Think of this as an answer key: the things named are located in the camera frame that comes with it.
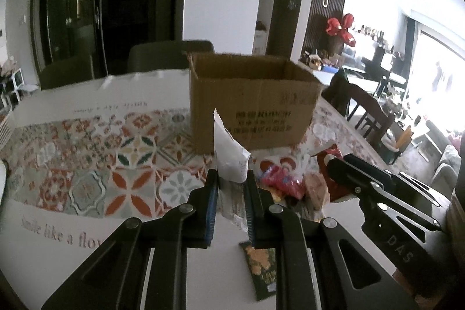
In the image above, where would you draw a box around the red white candy packet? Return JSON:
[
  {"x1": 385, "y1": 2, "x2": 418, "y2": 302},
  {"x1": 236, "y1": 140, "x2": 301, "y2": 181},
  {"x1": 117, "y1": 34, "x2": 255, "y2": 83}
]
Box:
[{"x1": 314, "y1": 143, "x2": 353, "y2": 203}]

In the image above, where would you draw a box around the white snack packet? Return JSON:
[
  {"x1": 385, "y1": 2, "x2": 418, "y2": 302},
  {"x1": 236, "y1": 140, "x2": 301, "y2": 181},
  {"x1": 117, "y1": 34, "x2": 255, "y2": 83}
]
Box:
[{"x1": 213, "y1": 109, "x2": 251, "y2": 183}]

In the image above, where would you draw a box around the red pink snack bag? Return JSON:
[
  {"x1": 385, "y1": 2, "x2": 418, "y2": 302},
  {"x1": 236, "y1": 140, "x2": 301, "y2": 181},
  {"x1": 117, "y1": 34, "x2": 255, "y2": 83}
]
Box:
[{"x1": 260, "y1": 164, "x2": 306, "y2": 200}]

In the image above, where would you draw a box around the green black snack packet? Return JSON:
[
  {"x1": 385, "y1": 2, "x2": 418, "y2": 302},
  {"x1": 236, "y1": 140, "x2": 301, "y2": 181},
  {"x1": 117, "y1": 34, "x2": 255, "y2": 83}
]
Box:
[{"x1": 239, "y1": 241, "x2": 277, "y2": 301}]

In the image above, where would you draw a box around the beige fortune biscuit packet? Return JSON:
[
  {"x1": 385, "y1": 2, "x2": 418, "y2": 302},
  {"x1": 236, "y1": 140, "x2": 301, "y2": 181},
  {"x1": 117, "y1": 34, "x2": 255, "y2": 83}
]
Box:
[{"x1": 304, "y1": 173, "x2": 330, "y2": 210}]

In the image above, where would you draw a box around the wooden chair right side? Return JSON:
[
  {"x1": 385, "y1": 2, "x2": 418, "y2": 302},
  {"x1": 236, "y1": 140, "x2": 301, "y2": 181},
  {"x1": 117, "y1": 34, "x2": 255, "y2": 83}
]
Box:
[{"x1": 321, "y1": 69, "x2": 413, "y2": 165}]

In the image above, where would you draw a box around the white sideboard cabinet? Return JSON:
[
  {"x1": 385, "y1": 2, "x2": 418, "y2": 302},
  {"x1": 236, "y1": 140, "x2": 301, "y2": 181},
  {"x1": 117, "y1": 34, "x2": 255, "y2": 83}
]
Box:
[{"x1": 297, "y1": 61, "x2": 378, "y2": 94}]

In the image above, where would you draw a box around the brown cardboard box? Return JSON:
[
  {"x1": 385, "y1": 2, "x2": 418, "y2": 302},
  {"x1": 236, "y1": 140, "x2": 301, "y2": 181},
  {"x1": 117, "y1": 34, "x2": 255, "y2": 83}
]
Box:
[{"x1": 188, "y1": 53, "x2": 322, "y2": 154}]

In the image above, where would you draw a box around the patterned floral tablecloth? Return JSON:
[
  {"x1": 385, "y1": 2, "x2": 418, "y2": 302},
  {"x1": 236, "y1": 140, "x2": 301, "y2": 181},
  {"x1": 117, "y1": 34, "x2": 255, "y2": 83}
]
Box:
[{"x1": 0, "y1": 68, "x2": 397, "y2": 253}]

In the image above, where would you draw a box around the dark chair behind table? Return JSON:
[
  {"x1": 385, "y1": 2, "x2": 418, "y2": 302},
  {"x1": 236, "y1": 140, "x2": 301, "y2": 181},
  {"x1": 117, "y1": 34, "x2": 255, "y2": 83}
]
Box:
[{"x1": 128, "y1": 40, "x2": 214, "y2": 73}]

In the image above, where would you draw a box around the dark chair far left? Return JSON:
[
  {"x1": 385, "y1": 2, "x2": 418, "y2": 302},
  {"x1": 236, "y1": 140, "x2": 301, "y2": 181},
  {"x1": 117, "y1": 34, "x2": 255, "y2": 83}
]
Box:
[{"x1": 40, "y1": 56, "x2": 94, "y2": 90}]

